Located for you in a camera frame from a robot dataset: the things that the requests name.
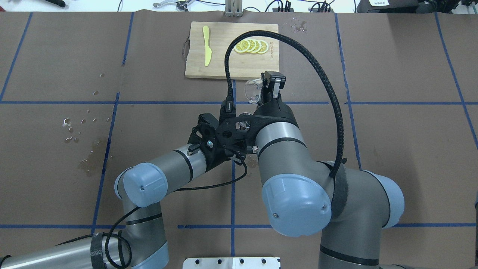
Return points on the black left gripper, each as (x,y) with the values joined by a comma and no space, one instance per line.
(211,161)

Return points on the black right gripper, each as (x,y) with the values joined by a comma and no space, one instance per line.
(275,111)

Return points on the clear glass measuring cup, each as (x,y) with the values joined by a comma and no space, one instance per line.
(253,90)

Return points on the steel jigger cup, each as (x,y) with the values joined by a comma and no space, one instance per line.
(244,124)

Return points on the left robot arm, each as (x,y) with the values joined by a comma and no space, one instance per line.
(137,240)

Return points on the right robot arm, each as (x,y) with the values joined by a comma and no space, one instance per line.
(301,197)

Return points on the bamboo cutting board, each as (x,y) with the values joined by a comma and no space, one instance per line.
(242,66)

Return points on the lemon slice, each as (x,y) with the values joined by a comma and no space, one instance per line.
(263,48)
(252,45)
(257,46)
(242,46)

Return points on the lemon slice nearest front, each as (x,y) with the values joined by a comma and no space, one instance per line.
(242,46)

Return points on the yellow plastic knife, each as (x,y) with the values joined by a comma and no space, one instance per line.
(208,50)

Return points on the black box with label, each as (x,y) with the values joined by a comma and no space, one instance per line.
(387,6)

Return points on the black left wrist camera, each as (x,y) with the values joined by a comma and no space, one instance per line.
(215,154)

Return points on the aluminium frame post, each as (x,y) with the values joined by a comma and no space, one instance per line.
(233,8)

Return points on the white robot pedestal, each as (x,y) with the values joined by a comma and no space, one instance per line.
(232,263)

